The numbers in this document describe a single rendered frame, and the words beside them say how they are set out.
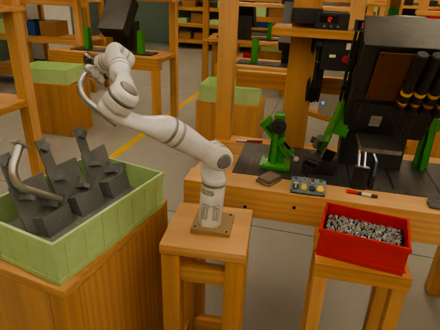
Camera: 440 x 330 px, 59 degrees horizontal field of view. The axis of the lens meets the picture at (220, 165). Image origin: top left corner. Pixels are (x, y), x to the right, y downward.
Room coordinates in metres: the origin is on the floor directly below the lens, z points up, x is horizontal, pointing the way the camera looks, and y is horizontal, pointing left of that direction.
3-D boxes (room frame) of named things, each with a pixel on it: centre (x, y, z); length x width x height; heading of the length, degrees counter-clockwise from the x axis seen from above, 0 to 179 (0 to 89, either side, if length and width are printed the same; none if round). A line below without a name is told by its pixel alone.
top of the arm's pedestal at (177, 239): (1.31, 0.03, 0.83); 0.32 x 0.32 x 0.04; 82
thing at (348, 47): (2.02, -0.57, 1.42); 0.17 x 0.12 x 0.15; 78
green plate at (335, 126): (1.75, -0.55, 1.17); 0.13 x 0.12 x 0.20; 78
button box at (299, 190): (1.54, -0.39, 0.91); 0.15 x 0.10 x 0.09; 78
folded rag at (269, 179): (1.61, -0.23, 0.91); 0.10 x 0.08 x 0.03; 136
